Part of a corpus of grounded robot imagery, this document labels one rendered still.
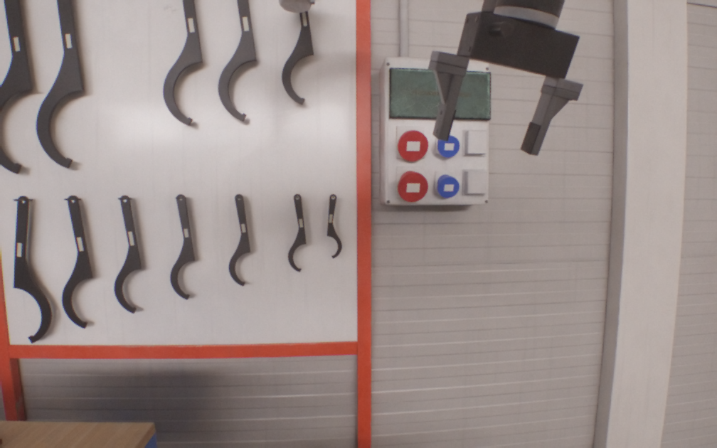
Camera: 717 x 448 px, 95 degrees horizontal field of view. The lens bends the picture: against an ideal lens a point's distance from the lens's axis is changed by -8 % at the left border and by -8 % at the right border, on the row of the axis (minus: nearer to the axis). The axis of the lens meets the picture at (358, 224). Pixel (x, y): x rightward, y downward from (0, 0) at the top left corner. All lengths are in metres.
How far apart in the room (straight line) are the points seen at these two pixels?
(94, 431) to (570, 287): 1.69
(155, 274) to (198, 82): 0.73
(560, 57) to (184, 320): 1.41
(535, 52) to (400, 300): 1.15
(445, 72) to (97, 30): 1.45
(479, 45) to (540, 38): 0.07
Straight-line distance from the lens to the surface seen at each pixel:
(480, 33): 0.46
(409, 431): 1.74
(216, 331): 1.51
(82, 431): 1.04
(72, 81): 1.65
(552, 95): 0.53
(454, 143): 1.28
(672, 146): 1.96
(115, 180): 1.57
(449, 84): 0.47
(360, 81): 1.42
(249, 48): 1.44
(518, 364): 1.76
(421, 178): 1.23
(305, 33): 1.44
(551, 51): 0.51
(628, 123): 1.82
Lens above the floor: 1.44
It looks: 4 degrees down
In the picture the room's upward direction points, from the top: straight up
